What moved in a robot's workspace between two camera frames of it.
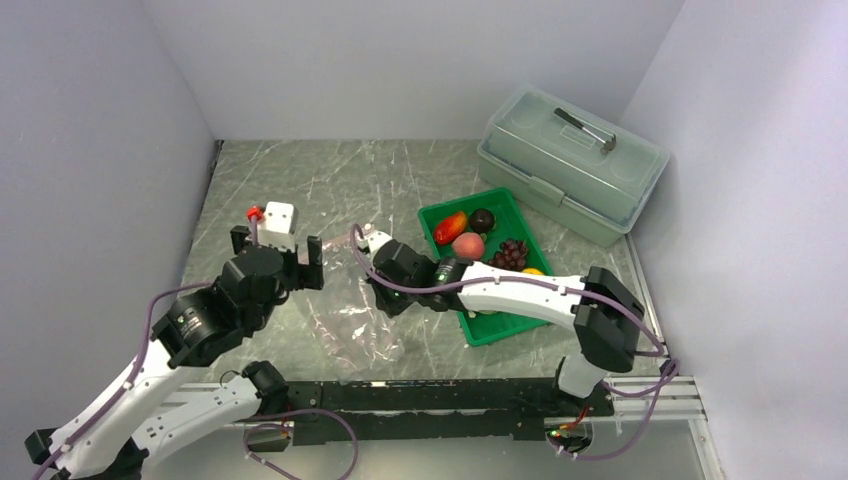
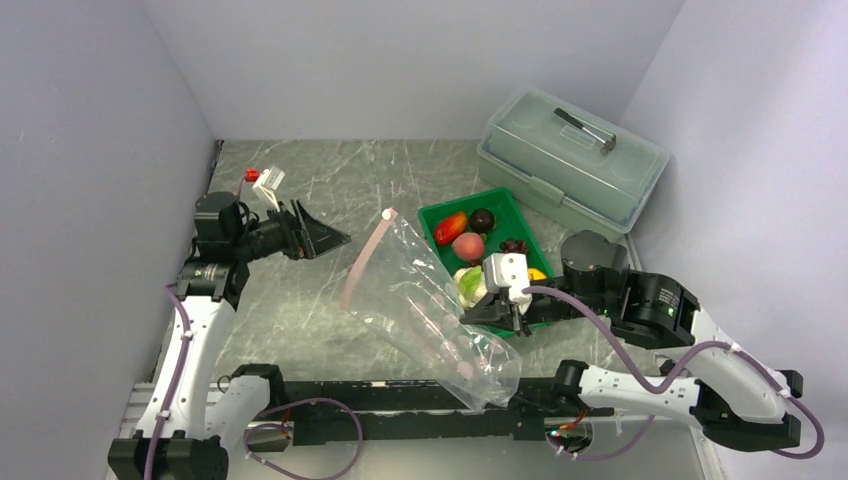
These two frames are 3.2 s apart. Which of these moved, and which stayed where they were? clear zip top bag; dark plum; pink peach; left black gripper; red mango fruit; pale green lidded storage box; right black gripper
Moved: left black gripper; clear zip top bag; right black gripper
Stayed: pink peach; pale green lidded storage box; dark plum; red mango fruit
